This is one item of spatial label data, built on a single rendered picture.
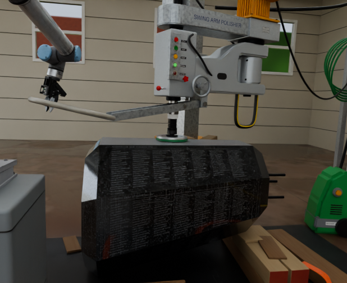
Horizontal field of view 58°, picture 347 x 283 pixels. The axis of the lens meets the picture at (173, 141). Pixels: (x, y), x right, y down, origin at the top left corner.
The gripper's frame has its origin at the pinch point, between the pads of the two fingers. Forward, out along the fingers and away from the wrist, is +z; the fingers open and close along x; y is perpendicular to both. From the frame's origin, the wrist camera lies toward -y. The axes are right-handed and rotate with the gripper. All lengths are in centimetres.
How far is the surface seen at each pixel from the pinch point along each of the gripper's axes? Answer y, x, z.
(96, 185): 1, 52, 33
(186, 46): -42, 61, -60
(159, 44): -39, 42, -59
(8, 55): -304, -567, -89
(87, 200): 3, 51, 42
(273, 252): -73, 137, 52
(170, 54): -31, 57, -51
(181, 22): -35, 57, -73
